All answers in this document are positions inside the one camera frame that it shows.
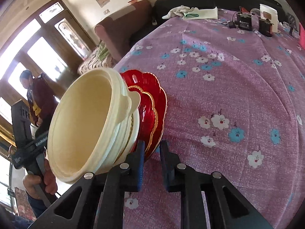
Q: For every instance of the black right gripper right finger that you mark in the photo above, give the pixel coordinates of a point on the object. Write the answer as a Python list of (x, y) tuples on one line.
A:
[(207, 200)]

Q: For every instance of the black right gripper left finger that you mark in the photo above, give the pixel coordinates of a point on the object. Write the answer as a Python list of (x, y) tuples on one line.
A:
[(97, 201)]

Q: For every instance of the small red gold-rimmed plate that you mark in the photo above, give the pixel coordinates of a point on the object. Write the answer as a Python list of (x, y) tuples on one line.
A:
[(148, 116)]

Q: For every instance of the beige plastic bowl with tab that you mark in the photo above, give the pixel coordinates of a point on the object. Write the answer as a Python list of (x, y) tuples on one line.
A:
[(94, 127)]

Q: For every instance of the large red scalloped plate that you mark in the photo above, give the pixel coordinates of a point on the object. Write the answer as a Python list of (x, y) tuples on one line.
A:
[(150, 83)]

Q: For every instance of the person in maroon jacket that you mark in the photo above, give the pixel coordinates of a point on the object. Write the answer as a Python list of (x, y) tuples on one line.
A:
[(40, 96)]

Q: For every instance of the purple floral tablecloth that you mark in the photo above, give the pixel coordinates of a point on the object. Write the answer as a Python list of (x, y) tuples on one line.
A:
[(235, 105)]

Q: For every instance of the maroon armchair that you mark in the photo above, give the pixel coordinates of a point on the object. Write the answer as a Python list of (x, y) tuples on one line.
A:
[(114, 33)]

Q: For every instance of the white paper bag green logo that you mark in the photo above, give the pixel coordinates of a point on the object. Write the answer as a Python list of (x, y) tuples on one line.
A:
[(198, 14)]

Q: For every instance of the white rag cloth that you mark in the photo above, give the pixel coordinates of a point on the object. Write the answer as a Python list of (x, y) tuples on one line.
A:
[(178, 12)]

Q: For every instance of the black servo box left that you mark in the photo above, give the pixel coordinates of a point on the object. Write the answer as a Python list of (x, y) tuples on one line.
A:
[(244, 21)]

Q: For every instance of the black servo box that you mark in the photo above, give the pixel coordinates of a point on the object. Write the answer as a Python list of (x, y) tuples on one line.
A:
[(244, 21), (265, 27)]

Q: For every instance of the black servo box right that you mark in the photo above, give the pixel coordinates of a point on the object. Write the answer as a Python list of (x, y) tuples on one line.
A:
[(265, 27)]

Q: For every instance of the white plastic jar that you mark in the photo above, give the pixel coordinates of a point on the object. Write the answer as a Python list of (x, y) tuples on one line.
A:
[(271, 14)]

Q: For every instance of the black sofa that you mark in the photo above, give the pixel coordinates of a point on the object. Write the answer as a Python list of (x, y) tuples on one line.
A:
[(160, 8)]

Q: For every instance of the pink water bottle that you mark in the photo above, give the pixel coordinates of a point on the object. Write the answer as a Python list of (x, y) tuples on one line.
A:
[(301, 36)]

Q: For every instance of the black perforated stand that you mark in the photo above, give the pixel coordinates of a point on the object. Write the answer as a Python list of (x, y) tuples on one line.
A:
[(292, 23)]

